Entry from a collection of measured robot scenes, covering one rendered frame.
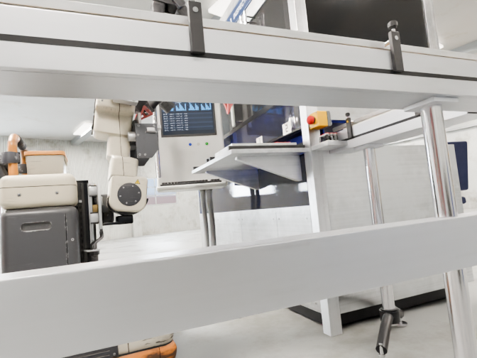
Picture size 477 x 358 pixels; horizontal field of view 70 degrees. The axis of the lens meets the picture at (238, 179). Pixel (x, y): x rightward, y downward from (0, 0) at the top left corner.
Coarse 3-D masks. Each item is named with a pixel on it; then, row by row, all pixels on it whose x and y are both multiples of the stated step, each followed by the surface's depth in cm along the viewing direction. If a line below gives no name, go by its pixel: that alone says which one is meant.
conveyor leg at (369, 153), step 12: (372, 144) 147; (372, 156) 149; (372, 168) 149; (372, 180) 149; (372, 192) 149; (372, 204) 149; (372, 216) 149; (384, 288) 145; (384, 300) 145; (396, 324) 144
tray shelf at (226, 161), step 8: (232, 152) 150; (240, 152) 152; (248, 152) 153; (256, 152) 155; (264, 152) 156; (272, 152) 158; (280, 152) 160; (288, 152) 162; (296, 152) 164; (304, 152) 166; (216, 160) 169; (224, 160) 168; (232, 160) 171; (200, 168) 196; (208, 168) 196; (216, 168) 199; (224, 168) 203; (232, 168) 206; (240, 168) 210; (248, 168) 214; (256, 168) 218
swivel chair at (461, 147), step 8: (456, 144) 350; (464, 144) 353; (456, 152) 351; (464, 152) 353; (456, 160) 351; (464, 160) 353; (464, 168) 354; (464, 176) 354; (464, 184) 354; (464, 200) 345
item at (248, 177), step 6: (210, 174) 207; (216, 174) 208; (222, 174) 210; (228, 174) 211; (234, 174) 213; (240, 174) 214; (246, 174) 216; (252, 174) 217; (228, 180) 213; (234, 180) 212; (240, 180) 214; (246, 180) 215; (252, 180) 217; (246, 186) 216; (252, 186) 216; (258, 186) 218
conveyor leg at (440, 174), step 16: (432, 112) 86; (432, 128) 85; (432, 144) 85; (432, 160) 85; (448, 160) 85; (432, 176) 86; (448, 176) 84; (432, 192) 86; (448, 192) 84; (448, 208) 83; (448, 272) 83; (464, 272) 82; (448, 288) 83; (464, 288) 82; (448, 304) 84; (464, 304) 81; (464, 320) 81; (464, 336) 81; (464, 352) 81
